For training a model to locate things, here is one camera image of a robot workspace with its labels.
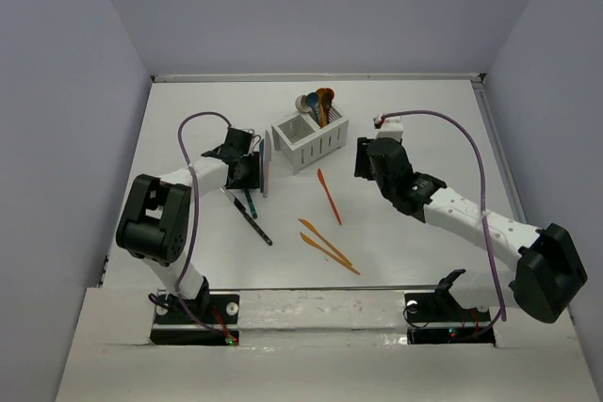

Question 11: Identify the orange-red plastic spoon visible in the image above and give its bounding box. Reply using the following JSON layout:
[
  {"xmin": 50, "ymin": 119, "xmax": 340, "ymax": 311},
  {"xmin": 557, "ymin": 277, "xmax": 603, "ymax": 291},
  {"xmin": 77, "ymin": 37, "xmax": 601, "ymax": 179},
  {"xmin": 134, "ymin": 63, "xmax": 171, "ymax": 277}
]
[{"xmin": 321, "ymin": 88, "xmax": 334, "ymax": 125}]

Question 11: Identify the blue plastic spoon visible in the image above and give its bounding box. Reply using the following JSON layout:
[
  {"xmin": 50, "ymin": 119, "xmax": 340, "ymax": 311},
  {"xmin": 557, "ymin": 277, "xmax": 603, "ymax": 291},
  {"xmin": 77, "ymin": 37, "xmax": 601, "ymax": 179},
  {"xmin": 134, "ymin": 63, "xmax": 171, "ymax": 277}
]
[{"xmin": 305, "ymin": 92, "xmax": 323, "ymax": 127}]

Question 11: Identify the beige long spoon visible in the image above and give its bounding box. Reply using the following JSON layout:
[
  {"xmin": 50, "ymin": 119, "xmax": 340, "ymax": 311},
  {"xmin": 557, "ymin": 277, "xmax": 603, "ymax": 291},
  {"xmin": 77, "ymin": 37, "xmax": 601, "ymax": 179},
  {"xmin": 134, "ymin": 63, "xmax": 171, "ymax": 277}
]
[{"xmin": 295, "ymin": 95, "xmax": 312, "ymax": 114}]

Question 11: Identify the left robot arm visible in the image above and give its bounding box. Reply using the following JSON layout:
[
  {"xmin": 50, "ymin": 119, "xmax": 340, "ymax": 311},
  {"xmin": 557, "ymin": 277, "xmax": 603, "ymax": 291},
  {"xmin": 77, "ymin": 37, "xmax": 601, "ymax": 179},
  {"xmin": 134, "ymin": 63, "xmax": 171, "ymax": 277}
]
[{"xmin": 116, "ymin": 128, "xmax": 260, "ymax": 322}]

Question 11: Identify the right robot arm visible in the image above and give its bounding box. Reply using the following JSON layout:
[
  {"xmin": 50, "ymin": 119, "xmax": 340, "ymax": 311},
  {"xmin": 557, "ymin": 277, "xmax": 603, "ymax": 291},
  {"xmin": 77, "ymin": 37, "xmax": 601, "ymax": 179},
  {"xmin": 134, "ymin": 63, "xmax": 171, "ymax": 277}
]
[{"xmin": 354, "ymin": 137, "xmax": 587, "ymax": 324}]

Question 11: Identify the pink plastic knife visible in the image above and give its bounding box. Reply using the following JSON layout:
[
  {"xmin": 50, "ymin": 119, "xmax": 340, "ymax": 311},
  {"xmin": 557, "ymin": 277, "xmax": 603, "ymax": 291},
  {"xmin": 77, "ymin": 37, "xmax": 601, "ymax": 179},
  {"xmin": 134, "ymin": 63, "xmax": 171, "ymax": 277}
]
[{"xmin": 262, "ymin": 130, "xmax": 272, "ymax": 198}]

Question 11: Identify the orange-red plastic knife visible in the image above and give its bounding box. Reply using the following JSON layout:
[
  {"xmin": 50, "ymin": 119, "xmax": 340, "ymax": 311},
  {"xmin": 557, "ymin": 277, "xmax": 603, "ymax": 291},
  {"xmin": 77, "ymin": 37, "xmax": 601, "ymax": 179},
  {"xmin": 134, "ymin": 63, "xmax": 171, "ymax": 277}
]
[{"xmin": 317, "ymin": 168, "xmax": 342, "ymax": 226}]

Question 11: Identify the white two-compartment utensil caddy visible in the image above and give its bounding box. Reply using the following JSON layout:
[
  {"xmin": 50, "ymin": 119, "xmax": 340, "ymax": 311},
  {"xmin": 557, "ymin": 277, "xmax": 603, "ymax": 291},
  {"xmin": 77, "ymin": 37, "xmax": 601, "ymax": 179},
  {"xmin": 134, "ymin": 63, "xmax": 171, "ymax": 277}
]
[{"xmin": 271, "ymin": 104, "xmax": 350, "ymax": 174}]

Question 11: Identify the yellow plastic knife upper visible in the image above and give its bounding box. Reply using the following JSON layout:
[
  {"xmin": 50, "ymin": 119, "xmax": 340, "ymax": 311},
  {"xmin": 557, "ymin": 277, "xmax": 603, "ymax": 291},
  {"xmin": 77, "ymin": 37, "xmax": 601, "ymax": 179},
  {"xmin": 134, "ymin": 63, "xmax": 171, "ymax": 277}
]
[{"xmin": 298, "ymin": 218, "xmax": 352, "ymax": 264}]

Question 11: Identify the yellow plastic knife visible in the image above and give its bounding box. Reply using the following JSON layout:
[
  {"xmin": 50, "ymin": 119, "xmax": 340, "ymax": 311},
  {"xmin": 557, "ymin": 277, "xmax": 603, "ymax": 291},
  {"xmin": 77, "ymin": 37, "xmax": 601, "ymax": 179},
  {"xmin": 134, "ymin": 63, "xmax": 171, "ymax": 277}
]
[
  {"xmin": 298, "ymin": 218, "xmax": 352, "ymax": 264},
  {"xmin": 300, "ymin": 233, "xmax": 361, "ymax": 275}
]

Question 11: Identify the yellow plastic knife lower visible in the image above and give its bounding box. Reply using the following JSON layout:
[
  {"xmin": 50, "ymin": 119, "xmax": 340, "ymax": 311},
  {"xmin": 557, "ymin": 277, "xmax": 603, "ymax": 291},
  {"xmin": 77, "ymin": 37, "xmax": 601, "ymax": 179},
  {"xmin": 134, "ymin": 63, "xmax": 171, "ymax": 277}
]
[{"xmin": 300, "ymin": 233, "xmax": 361, "ymax": 275}]

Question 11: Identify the metal knife teal handle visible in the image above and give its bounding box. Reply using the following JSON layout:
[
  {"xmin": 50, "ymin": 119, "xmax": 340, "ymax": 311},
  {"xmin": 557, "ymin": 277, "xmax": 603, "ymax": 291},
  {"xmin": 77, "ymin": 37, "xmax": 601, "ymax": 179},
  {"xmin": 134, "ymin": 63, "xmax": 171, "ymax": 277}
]
[{"xmin": 244, "ymin": 189, "xmax": 258, "ymax": 219}]

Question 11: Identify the metal knife black handle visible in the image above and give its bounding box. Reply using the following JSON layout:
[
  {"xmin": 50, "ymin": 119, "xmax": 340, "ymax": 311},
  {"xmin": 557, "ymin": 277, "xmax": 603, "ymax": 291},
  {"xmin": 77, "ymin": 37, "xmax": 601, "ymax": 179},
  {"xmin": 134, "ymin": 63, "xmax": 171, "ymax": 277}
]
[{"xmin": 220, "ymin": 187, "xmax": 273, "ymax": 246}]

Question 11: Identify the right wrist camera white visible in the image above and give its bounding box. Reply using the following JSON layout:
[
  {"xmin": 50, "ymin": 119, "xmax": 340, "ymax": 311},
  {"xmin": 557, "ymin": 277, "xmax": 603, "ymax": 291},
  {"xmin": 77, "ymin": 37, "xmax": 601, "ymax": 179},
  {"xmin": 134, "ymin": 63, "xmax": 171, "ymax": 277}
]
[{"xmin": 373, "ymin": 115, "xmax": 404, "ymax": 144}]

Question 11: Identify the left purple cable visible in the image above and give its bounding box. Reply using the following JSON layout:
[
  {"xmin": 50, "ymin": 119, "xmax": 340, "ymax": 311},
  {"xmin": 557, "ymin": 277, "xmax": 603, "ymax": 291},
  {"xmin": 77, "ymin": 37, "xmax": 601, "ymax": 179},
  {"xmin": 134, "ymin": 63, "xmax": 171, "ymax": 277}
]
[{"xmin": 174, "ymin": 112, "xmax": 232, "ymax": 340}]

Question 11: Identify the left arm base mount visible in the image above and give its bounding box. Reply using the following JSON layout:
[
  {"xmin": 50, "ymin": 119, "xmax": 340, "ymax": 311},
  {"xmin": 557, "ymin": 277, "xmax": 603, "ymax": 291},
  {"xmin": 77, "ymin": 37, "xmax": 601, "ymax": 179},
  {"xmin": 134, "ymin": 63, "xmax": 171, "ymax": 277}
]
[{"xmin": 147, "ymin": 292, "xmax": 240, "ymax": 346}]

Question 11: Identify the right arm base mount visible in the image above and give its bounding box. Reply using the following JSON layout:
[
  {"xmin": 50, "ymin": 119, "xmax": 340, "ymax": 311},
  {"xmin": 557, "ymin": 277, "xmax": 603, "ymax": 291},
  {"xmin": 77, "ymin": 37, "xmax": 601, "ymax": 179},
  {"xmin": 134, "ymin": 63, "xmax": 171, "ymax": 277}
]
[{"xmin": 402, "ymin": 292, "xmax": 496, "ymax": 346}]

